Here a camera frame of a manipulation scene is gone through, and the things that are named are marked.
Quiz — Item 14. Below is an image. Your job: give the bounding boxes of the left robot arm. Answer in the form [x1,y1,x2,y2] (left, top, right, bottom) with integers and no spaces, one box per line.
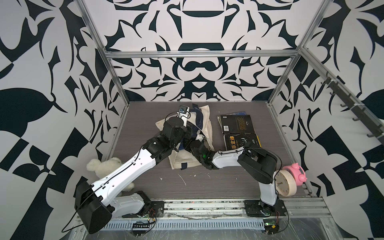
[75,116,190,234]

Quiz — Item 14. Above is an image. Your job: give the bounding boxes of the cream canvas tote bag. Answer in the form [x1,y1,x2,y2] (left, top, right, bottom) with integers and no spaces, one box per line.
[151,104,213,164]

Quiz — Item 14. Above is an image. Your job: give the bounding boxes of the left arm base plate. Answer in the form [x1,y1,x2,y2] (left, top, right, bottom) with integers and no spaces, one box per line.
[122,201,165,219]

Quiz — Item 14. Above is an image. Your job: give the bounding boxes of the black cover book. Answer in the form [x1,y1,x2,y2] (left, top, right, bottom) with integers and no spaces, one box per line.
[218,115,256,134]

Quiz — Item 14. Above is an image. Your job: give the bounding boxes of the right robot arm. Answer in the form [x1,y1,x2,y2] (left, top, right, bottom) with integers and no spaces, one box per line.
[185,140,281,207]

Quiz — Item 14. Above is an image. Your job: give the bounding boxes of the right electronics board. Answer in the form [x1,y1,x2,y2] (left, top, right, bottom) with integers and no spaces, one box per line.
[263,219,280,235]

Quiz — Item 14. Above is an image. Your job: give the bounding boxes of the green landscape cover book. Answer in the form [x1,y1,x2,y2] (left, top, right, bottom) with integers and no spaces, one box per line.
[230,112,247,116]

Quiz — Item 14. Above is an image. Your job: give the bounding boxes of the left electronics board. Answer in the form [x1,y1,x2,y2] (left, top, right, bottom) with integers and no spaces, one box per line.
[131,221,156,236]

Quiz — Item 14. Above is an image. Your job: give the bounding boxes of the aluminium front rail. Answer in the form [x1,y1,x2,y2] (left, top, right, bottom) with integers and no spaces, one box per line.
[112,196,332,220]

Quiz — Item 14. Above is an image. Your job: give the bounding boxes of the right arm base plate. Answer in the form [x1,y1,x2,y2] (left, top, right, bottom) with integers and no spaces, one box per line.
[244,199,288,218]

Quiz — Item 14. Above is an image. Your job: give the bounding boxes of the pink alarm clock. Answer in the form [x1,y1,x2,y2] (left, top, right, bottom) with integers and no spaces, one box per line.
[283,163,307,186]

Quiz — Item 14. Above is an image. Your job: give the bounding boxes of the white plush teddy bear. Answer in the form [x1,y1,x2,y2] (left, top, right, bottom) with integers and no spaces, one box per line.
[86,157,123,179]

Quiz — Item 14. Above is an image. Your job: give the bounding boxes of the black spine book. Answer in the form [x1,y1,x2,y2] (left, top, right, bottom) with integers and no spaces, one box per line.
[224,133,261,151]

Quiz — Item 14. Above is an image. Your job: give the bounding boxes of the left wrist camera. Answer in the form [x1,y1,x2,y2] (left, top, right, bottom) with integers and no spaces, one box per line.
[177,105,191,119]

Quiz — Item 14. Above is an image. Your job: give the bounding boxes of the electronics board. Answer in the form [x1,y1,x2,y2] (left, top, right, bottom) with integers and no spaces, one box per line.
[131,221,156,236]
[263,219,280,235]

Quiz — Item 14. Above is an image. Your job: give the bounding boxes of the black wall hook rack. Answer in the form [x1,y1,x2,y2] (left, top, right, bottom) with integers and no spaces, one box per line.
[320,72,384,145]

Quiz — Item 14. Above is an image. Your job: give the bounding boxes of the beige round clock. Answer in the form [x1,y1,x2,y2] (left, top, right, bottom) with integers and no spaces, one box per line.
[275,170,297,197]

